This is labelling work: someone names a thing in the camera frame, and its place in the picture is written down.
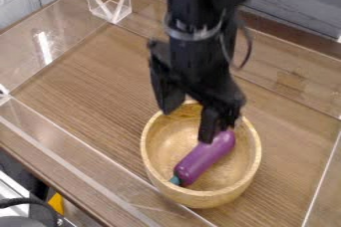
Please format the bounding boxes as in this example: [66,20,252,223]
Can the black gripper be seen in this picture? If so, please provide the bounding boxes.
[149,21,247,143]

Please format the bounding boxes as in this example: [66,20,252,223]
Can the brown wooden bowl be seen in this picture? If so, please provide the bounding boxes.
[141,101,263,208]

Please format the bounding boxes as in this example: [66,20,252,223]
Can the clear acrylic corner bracket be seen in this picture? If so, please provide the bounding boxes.
[88,0,133,25]

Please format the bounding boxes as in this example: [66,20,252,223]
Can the yellow black base equipment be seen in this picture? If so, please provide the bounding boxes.
[0,149,79,227]

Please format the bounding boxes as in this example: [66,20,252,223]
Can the purple toy eggplant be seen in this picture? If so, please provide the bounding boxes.
[170,129,236,187]

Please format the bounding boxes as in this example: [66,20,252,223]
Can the black cable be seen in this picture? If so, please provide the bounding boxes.
[0,197,59,224]

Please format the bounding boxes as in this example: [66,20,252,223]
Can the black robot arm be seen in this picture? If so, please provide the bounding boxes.
[149,0,253,143]

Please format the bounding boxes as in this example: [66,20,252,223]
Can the clear acrylic tray walls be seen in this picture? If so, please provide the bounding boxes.
[0,0,341,227]

